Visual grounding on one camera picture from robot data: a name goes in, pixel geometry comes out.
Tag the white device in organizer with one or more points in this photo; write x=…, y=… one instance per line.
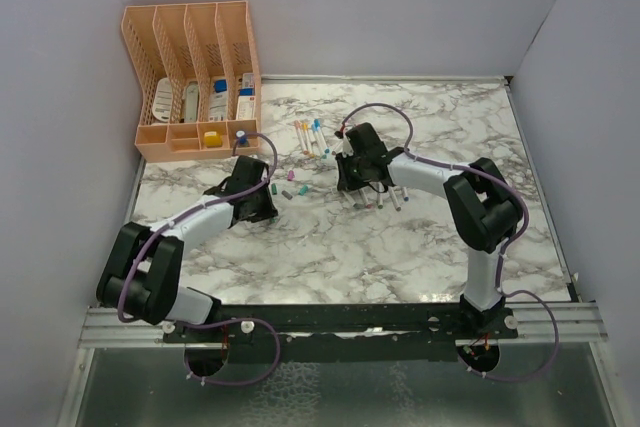
x=190, y=103

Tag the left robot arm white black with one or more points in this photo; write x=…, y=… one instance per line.
x=141, y=278

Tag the white remote in organizer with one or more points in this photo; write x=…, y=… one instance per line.
x=162, y=101

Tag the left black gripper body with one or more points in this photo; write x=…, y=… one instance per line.
x=262, y=205

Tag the yellow small box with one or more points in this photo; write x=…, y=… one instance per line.
x=212, y=139

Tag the dark green capped white marker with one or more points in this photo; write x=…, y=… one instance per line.
x=356, y=202

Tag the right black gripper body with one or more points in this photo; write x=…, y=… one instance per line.
x=352, y=170

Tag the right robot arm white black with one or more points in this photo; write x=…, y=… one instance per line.
x=485, y=210

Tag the yellow capped white marker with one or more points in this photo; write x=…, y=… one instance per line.
x=308, y=139

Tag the white blue box in organizer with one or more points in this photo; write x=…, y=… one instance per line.
x=218, y=100

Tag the peach plastic desk organizer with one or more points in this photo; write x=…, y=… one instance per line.
x=198, y=69

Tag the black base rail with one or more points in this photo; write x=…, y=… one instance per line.
x=340, y=333

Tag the light blue capped white marker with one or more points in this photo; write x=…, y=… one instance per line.
x=316, y=139

